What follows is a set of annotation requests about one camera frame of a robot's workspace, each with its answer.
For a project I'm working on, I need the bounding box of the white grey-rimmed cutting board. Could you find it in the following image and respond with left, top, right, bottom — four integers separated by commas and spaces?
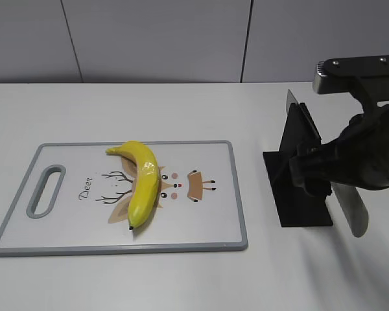
0, 141, 248, 257

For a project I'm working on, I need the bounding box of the black knife stand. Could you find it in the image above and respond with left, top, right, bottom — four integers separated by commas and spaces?
263, 116, 333, 227

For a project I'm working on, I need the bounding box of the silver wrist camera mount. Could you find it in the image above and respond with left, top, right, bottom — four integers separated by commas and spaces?
312, 55, 389, 115

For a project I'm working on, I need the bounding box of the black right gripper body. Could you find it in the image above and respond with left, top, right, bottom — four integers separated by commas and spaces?
330, 104, 389, 190

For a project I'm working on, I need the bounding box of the knife with white handle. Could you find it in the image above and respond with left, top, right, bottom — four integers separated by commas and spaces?
286, 90, 369, 238

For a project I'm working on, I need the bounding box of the yellow plastic banana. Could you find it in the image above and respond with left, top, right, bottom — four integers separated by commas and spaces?
106, 141, 159, 230

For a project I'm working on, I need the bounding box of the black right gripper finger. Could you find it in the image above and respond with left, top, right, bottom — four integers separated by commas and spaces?
289, 141, 340, 181
293, 177, 331, 198

